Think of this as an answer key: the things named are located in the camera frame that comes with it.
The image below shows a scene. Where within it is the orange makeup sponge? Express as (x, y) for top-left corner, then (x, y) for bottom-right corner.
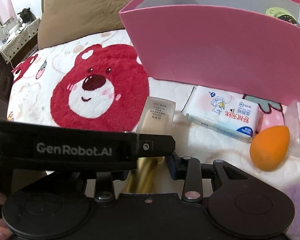
(249, 126), (290, 171)

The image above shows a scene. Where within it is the clear floss pick box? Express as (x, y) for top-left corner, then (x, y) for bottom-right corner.
(284, 100), (300, 145)

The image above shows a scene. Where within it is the beige foundation bottle gold cap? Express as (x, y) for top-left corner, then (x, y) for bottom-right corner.
(124, 96), (175, 194)

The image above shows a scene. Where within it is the green yarn ball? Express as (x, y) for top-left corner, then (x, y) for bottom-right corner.
(266, 7), (300, 27)

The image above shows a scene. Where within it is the white wet wipes pack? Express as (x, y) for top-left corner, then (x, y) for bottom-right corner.
(181, 86), (260, 143)

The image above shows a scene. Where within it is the white patterned bedside cabinet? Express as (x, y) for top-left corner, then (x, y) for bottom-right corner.
(0, 18), (41, 63)

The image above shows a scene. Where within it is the red bear plush blanket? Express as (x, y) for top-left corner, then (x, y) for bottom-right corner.
(6, 28), (300, 196)

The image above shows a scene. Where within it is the dark figurine on cabinet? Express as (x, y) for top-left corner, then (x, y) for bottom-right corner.
(17, 8), (37, 25)

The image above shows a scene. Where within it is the brown pillow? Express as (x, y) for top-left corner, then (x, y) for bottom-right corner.
(38, 0), (132, 49)

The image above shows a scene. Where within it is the pink cardboard storage box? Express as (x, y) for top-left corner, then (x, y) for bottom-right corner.
(119, 0), (300, 105)

